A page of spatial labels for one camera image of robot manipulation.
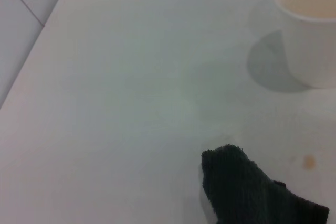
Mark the orange-brown liquid stain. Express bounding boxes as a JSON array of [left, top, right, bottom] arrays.
[[301, 154, 317, 171]]

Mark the dark terry rag with loop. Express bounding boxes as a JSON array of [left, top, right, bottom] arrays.
[[201, 144, 330, 224]]

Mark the white paper cup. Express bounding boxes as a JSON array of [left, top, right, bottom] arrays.
[[271, 0, 336, 89]]

